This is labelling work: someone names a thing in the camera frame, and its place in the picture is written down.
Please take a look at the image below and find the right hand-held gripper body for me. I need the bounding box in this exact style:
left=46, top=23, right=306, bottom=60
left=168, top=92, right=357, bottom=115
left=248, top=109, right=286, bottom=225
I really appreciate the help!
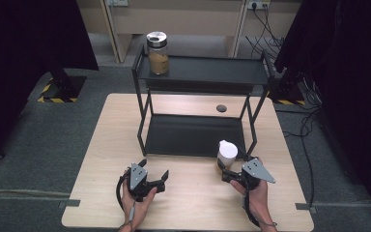
left=225, top=158, right=276, bottom=191

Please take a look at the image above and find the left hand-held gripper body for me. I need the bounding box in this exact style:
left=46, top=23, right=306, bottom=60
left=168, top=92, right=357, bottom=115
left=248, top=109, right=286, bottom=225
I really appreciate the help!
left=122, top=162, right=162, bottom=203

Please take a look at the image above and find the white lid spice jar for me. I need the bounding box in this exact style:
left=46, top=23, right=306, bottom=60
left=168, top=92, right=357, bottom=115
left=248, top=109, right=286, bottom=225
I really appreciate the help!
left=215, top=139, right=240, bottom=173

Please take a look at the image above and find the black metal shelf rack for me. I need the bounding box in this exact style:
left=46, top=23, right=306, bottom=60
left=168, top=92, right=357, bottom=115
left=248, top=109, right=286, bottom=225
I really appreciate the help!
left=131, top=43, right=276, bottom=159

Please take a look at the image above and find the steel lid glass jar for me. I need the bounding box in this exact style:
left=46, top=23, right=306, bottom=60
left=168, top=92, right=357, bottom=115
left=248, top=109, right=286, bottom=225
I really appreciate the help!
left=146, top=31, right=170, bottom=76

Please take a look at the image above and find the person's right hand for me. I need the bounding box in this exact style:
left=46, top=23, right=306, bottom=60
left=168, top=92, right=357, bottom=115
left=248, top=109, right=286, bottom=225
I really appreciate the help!
left=229, top=157, right=271, bottom=230

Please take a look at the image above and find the person's left hand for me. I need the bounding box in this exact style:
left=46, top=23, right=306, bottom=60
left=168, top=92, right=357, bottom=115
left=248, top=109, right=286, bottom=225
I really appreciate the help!
left=119, top=186, right=158, bottom=232

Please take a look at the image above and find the stand base with striped tape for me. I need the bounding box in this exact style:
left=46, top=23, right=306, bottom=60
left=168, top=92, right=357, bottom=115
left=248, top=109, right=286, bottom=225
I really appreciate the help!
left=266, top=72, right=307, bottom=106
left=37, top=68, right=88, bottom=104

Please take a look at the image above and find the dark curtain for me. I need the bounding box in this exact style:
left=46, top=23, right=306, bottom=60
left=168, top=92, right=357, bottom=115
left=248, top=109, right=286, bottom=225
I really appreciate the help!
left=273, top=0, right=371, bottom=225
left=0, top=0, right=100, bottom=167

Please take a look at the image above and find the white power outlet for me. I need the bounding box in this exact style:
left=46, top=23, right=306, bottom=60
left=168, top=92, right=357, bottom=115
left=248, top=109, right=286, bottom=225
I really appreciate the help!
left=106, top=0, right=129, bottom=8
left=246, top=0, right=271, bottom=10

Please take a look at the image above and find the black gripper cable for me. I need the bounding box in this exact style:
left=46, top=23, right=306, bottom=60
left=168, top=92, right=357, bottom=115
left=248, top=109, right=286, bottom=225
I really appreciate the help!
left=115, top=169, right=132, bottom=212
left=243, top=187, right=261, bottom=228

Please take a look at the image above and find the black floor cable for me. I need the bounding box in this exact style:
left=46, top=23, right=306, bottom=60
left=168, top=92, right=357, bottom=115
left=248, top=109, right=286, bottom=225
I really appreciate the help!
left=274, top=72, right=325, bottom=209

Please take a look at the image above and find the black cable bunch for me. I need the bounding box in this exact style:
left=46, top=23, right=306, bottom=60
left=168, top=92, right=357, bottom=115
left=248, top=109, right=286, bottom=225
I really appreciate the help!
left=245, top=3, right=286, bottom=62

